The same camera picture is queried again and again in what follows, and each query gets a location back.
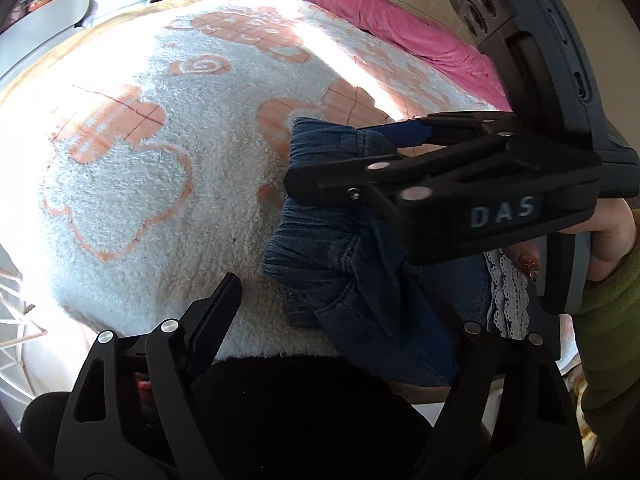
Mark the white orange fleece blanket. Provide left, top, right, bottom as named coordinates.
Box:
left=1, top=0, right=487, bottom=358

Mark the pink duvet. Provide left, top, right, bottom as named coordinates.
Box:
left=306, top=0, right=511, bottom=110

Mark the green sleeve forearm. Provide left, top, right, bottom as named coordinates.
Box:
left=573, top=209, right=639, bottom=445

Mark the person right hand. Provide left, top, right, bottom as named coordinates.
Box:
left=503, top=198, right=638, bottom=283

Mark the white curved footboard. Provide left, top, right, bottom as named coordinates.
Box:
left=0, top=0, right=89, bottom=76

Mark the blue denim pants lace hem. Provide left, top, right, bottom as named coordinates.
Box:
left=261, top=116, right=534, bottom=388

